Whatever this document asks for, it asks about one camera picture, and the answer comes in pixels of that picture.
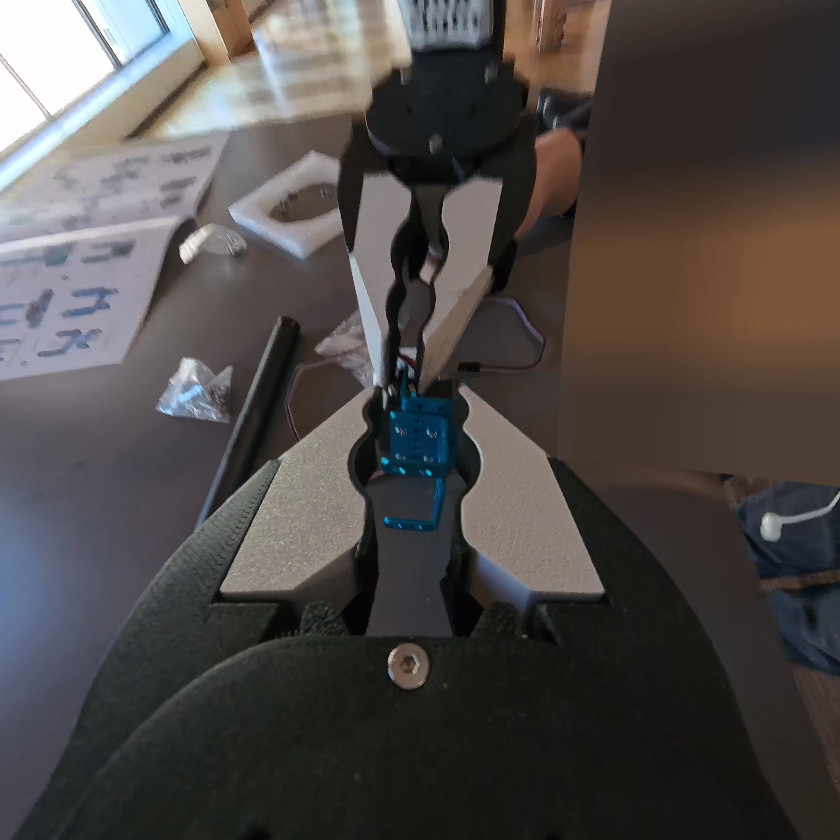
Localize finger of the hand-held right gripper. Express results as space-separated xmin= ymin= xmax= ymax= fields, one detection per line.
xmin=348 ymin=174 xmax=421 ymax=389
xmin=410 ymin=176 xmax=505 ymax=391

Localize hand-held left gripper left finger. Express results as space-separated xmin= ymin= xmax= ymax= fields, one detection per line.
xmin=220 ymin=387 xmax=388 ymax=601

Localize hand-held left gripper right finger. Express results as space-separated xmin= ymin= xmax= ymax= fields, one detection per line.
xmin=449 ymin=384 xmax=606 ymax=606

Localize blue bracket servo assembly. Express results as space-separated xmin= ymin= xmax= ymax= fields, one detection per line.
xmin=377 ymin=371 xmax=460 ymax=532

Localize dark brown desk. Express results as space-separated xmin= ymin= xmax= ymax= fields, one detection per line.
xmin=0 ymin=121 xmax=798 ymax=840

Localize flat clear bag of screws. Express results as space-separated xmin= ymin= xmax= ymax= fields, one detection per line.
xmin=316 ymin=310 xmax=371 ymax=362

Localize black electric screwdriver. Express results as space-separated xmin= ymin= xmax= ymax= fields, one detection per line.
xmin=196 ymin=316 xmax=303 ymax=529

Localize clear bag of many screws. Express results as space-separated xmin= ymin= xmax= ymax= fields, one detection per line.
xmin=155 ymin=357 xmax=234 ymax=423

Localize crumpled small clear bag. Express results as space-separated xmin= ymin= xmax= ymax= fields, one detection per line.
xmin=178 ymin=223 xmax=248 ymax=265

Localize light wood pillar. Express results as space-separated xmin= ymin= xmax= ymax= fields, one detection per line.
xmin=180 ymin=0 xmax=257 ymax=63

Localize person's legs blue jeans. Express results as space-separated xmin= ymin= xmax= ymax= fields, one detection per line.
xmin=735 ymin=482 xmax=840 ymax=677

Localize open instruction manual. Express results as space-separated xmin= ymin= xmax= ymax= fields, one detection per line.
xmin=0 ymin=134 xmax=231 ymax=382

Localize large window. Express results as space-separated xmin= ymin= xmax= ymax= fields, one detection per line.
xmin=0 ymin=0 xmax=172 ymax=158

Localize white foam frame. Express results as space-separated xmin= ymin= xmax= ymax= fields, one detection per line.
xmin=227 ymin=150 xmax=358 ymax=260

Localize red black white servo cable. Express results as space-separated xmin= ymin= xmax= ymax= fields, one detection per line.
xmin=285 ymin=295 xmax=546 ymax=447

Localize wooden post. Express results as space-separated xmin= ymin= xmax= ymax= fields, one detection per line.
xmin=535 ymin=0 xmax=568 ymax=50

